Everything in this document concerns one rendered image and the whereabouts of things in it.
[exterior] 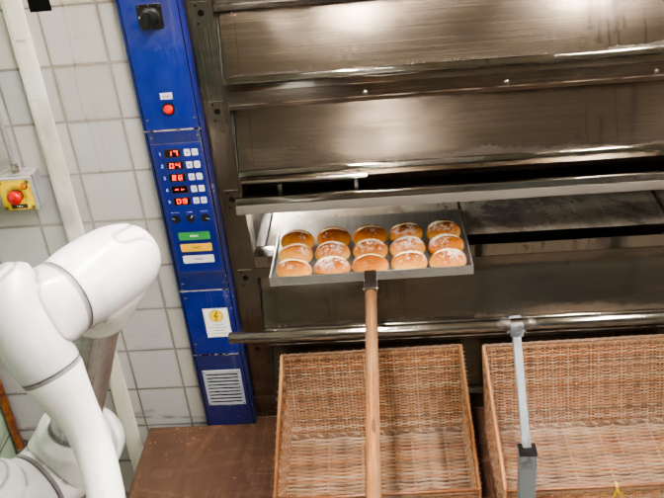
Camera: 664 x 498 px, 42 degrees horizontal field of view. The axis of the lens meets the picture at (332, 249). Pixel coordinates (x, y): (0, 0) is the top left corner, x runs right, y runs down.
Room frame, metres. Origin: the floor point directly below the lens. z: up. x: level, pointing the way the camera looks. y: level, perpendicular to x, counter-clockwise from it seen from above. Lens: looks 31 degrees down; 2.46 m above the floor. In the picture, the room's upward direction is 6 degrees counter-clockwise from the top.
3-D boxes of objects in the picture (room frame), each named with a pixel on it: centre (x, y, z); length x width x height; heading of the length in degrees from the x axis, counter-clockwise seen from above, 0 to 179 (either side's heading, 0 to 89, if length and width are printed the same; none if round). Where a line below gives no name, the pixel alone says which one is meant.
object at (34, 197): (2.19, 0.83, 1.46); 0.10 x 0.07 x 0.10; 84
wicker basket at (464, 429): (1.87, -0.06, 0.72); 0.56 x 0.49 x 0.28; 86
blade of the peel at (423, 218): (2.16, -0.11, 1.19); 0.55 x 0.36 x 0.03; 85
